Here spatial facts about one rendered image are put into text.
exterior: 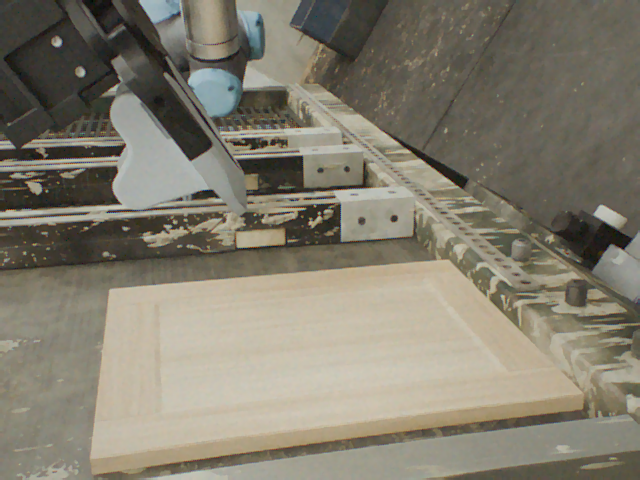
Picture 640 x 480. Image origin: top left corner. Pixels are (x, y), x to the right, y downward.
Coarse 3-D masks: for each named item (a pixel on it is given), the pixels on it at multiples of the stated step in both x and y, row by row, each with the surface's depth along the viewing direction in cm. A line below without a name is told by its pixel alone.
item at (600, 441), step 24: (504, 432) 67; (528, 432) 68; (552, 432) 68; (576, 432) 68; (600, 432) 68; (624, 432) 68; (312, 456) 64; (336, 456) 64; (360, 456) 64; (384, 456) 64; (408, 456) 64; (432, 456) 64; (456, 456) 64; (480, 456) 64; (504, 456) 64; (528, 456) 64; (552, 456) 64; (576, 456) 64; (600, 456) 65; (624, 456) 65
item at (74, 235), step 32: (320, 192) 125; (352, 192) 125; (384, 192) 125; (0, 224) 110; (32, 224) 111; (64, 224) 112; (96, 224) 113; (128, 224) 114; (160, 224) 115; (192, 224) 117; (224, 224) 118; (256, 224) 119; (288, 224) 120; (320, 224) 121; (352, 224) 122; (384, 224) 123; (0, 256) 112; (32, 256) 113; (64, 256) 114; (96, 256) 115; (128, 256) 116
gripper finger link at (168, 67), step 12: (168, 60) 41; (168, 72) 40; (120, 84) 40; (180, 84) 40; (192, 96) 41; (156, 120) 41; (204, 120) 41; (216, 132) 42; (120, 156) 42; (120, 168) 42; (240, 168) 42
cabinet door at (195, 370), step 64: (128, 320) 93; (192, 320) 94; (256, 320) 93; (320, 320) 93; (384, 320) 93; (448, 320) 93; (128, 384) 79; (192, 384) 80; (256, 384) 79; (320, 384) 79; (384, 384) 79; (448, 384) 79; (512, 384) 79; (128, 448) 69; (192, 448) 70; (256, 448) 71
